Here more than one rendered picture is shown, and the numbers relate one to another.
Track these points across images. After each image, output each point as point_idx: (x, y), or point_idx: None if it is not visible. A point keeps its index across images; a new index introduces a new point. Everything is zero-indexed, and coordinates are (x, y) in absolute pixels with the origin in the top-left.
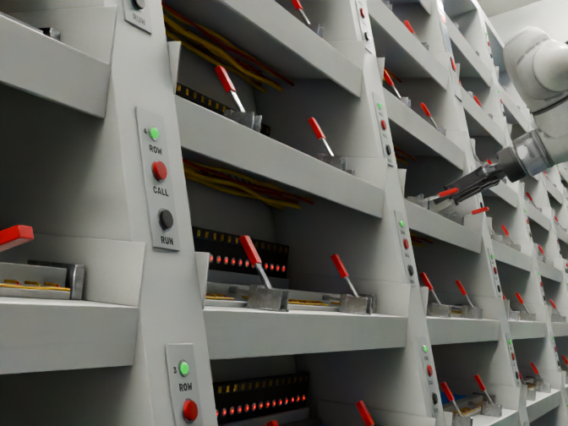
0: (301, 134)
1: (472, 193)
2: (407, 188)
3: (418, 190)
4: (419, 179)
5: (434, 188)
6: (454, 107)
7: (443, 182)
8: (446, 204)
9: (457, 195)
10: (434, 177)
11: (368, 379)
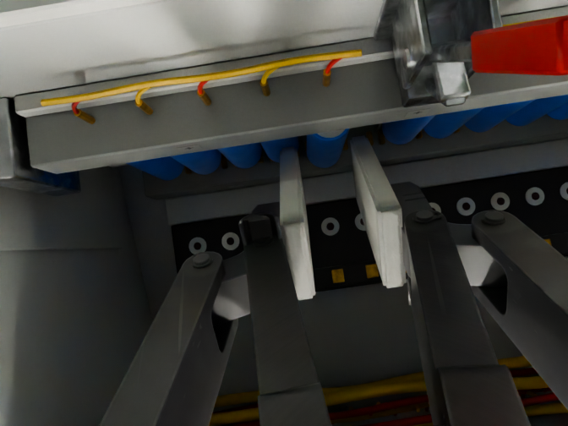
0: None
1: (259, 327)
2: (128, 331)
3: (108, 335)
4: (114, 385)
5: (77, 361)
6: None
7: (60, 406)
8: (303, 211)
9: (428, 243)
10: (85, 417)
11: None
